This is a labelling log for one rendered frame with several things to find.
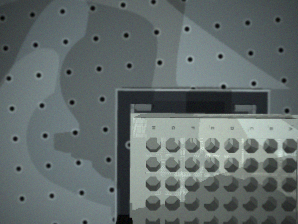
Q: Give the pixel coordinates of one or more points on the white well plate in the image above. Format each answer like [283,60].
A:
[159,185]

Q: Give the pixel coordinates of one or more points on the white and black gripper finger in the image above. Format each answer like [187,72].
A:
[124,219]

